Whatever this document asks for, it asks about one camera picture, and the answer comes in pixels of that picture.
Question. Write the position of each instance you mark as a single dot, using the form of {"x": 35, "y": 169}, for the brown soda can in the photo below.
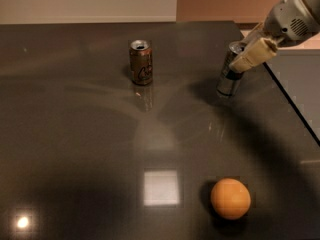
{"x": 141, "y": 64}

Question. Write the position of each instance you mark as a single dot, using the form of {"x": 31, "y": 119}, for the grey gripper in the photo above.
{"x": 288, "y": 20}

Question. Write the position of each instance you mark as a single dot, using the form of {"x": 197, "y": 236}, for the orange fruit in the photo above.
{"x": 230, "y": 199}

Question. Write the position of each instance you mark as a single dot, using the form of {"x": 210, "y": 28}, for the silver blue redbull can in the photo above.
{"x": 229, "y": 80}

